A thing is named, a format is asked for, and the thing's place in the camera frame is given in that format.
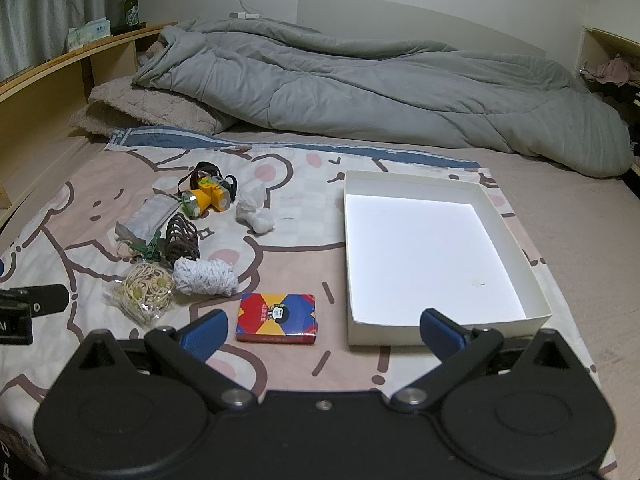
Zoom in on grey foil wipes packet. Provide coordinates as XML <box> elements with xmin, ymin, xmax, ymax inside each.
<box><xmin>115</xmin><ymin>194</ymin><xmax>179</xmax><ymax>244</ymax></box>

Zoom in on wooden bedside shelf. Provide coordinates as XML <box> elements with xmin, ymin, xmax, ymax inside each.
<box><xmin>1</xmin><ymin>25</ymin><xmax>163</xmax><ymax>223</ymax></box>

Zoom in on bag of beige hair ties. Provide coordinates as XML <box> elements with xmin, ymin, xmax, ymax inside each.
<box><xmin>104</xmin><ymin>262</ymin><xmax>175</xmax><ymax>328</ymax></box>

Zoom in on playing card box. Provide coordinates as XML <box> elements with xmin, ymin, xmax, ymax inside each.
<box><xmin>235</xmin><ymin>292</ymin><xmax>318</xmax><ymax>344</ymax></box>

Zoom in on yellow headlamp with black strap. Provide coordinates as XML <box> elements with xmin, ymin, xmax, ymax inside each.
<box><xmin>177</xmin><ymin>162</ymin><xmax>239</xmax><ymax>220</ymax></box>

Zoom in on brown hair claw clip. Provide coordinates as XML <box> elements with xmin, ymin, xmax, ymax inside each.
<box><xmin>158</xmin><ymin>212</ymin><xmax>200</xmax><ymax>266</ymax></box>

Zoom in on grey curtain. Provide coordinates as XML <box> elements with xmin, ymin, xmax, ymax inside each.
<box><xmin>0</xmin><ymin>0</ymin><xmax>106</xmax><ymax>80</ymax></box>

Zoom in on green glass bottle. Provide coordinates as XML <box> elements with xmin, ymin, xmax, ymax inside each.
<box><xmin>122</xmin><ymin>0</ymin><xmax>139</xmax><ymax>27</ymax></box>

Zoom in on pink clothes on shelf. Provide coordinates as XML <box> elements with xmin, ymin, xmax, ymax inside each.
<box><xmin>579</xmin><ymin>55</ymin><xmax>640</xmax><ymax>87</ymax></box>

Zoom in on white tissue wad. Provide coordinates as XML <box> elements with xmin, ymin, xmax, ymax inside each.
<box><xmin>235</xmin><ymin>184</ymin><xmax>274</xmax><ymax>235</ymax></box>

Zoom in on white cardboard box tray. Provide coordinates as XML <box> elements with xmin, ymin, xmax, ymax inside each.
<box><xmin>344</xmin><ymin>170</ymin><xmax>552</xmax><ymax>346</ymax></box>

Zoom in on white patterned cloth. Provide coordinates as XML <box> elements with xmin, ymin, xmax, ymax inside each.
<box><xmin>172</xmin><ymin>258</ymin><xmax>239</xmax><ymax>297</ymax></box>

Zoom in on beige fleece blanket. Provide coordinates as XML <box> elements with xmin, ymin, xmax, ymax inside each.
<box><xmin>70</xmin><ymin>77</ymin><xmax>235</xmax><ymax>138</ymax></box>

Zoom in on white headboard panel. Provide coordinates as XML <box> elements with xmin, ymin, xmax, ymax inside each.
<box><xmin>297</xmin><ymin>0</ymin><xmax>546</xmax><ymax>58</ymax></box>

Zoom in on tissue pack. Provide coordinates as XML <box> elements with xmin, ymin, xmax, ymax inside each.
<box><xmin>65</xmin><ymin>18</ymin><xmax>112</xmax><ymax>51</ymax></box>

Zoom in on cream wall shelf unit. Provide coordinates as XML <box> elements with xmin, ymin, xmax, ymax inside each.
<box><xmin>576</xmin><ymin>27</ymin><xmax>639</xmax><ymax>93</ymax></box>

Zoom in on green hair tie bundle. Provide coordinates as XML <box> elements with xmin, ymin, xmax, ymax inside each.
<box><xmin>130</xmin><ymin>233</ymin><xmax>166</xmax><ymax>262</ymax></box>

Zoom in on grey duvet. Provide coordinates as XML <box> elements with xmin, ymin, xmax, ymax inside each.
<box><xmin>134</xmin><ymin>18</ymin><xmax>634</xmax><ymax>178</ymax></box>

